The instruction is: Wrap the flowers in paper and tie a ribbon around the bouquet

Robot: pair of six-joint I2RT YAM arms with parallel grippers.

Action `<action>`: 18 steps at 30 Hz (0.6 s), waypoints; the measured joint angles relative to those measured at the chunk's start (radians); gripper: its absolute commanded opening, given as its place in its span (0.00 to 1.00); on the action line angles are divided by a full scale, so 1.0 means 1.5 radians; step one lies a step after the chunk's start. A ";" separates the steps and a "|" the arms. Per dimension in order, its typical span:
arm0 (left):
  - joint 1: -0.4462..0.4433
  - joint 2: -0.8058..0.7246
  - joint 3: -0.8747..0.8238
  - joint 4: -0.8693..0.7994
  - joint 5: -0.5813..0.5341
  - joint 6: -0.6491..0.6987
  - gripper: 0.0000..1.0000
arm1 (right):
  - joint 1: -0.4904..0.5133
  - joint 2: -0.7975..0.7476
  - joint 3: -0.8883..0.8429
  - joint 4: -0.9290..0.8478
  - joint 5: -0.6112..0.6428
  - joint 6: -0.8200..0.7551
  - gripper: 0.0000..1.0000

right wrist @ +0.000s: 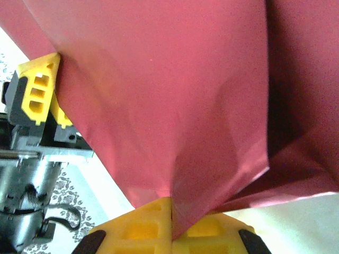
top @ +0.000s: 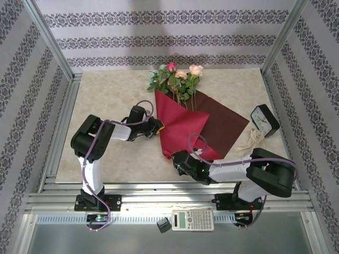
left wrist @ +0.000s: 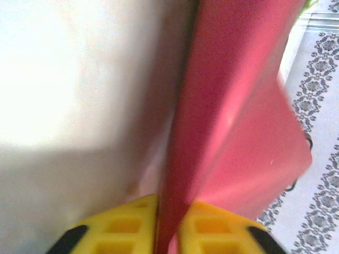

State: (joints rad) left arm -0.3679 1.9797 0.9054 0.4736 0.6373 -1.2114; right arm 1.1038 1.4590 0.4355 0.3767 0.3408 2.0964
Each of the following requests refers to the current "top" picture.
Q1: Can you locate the red maroon wrapping paper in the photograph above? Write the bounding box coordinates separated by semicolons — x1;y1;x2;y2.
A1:
154;88;251;160

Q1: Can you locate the peach pink fake rose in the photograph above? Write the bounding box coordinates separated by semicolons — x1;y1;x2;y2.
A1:
174;70;189;106

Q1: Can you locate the hot pink fake rose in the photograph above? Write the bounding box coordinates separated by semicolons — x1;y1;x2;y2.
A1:
166;62;186;106

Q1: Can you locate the pale peach fake rose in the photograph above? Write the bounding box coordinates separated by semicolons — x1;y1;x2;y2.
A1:
185;65;204;112

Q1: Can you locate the beige ribbon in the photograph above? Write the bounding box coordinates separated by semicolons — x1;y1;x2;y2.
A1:
229;128;265;154

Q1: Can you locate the grey scientific calculator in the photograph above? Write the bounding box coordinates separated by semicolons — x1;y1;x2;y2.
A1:
171;208;215;232

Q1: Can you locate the small black ribbed block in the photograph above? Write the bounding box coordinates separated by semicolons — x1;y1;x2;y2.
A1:
156;217;170;233

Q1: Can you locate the black alarm clock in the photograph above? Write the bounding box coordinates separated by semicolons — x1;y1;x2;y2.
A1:
250;104;281;138

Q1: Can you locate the steel sheet panel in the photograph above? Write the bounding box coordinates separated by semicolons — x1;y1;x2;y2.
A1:
15;213;325;254

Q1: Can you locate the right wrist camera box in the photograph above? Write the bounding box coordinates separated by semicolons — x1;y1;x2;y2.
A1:
171;150;191;169

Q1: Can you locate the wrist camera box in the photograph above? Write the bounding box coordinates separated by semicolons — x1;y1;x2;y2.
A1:
171;150;191;169
128;105;147;124

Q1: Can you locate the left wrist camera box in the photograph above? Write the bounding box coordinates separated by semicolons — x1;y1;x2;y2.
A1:
128;105;147;124

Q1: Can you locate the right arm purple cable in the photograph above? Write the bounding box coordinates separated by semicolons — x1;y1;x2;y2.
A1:
188;133;298;230

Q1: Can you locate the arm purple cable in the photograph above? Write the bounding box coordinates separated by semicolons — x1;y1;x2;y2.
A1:
81;99;155;232
188;133;298;230

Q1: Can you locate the aluminium front rail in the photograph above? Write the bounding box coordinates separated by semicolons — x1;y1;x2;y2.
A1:
25;181;316;212

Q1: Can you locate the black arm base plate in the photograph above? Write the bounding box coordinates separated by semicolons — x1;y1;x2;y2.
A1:
74;194;122;212
216;192;263;212

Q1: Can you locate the perforated metal cable tray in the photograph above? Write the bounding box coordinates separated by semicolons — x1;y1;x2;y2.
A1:
35;213;238;225

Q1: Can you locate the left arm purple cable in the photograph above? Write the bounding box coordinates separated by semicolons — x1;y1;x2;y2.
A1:
81;99;155;232

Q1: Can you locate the aluminium side rail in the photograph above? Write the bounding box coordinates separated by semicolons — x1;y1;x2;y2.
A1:
37;73;82;193
261;73;302;191

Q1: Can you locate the aluminium frame post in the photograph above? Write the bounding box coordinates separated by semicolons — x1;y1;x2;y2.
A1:
22;0;75;81
260;0;310;77

